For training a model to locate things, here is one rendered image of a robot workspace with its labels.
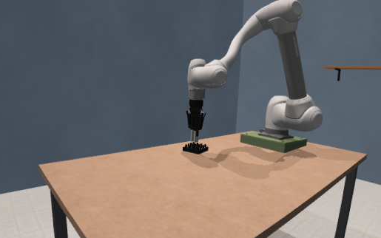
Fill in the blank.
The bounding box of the black knob box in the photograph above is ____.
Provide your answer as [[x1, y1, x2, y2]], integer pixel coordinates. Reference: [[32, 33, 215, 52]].
[[183, 142, 209, 154]]

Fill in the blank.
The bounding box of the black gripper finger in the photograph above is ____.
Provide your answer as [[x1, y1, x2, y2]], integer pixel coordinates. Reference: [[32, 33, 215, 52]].
[[186, 109, 195, 142], [194, 110, 206, 143]]

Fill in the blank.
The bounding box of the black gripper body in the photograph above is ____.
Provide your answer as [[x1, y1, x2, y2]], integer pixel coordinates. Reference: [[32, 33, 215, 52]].
[[189, 99, 203, 117]]

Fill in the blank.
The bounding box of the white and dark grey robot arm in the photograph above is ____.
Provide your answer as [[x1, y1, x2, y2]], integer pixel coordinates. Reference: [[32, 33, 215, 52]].
[[188, 0, 323, 140]]

